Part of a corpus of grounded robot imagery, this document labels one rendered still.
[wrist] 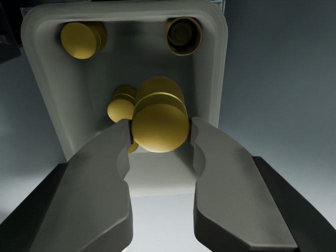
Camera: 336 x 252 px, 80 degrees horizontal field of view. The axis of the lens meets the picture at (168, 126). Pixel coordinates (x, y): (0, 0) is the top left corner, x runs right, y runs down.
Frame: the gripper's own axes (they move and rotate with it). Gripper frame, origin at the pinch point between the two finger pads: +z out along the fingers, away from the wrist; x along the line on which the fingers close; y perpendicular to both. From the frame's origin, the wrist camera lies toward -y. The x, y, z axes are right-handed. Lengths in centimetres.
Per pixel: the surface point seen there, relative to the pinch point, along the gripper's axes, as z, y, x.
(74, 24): 10.4, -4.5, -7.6
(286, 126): 16.9, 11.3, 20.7
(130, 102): 10.5, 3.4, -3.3
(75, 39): 10.4, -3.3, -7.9
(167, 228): 16.8, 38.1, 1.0
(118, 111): 10.4, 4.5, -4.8
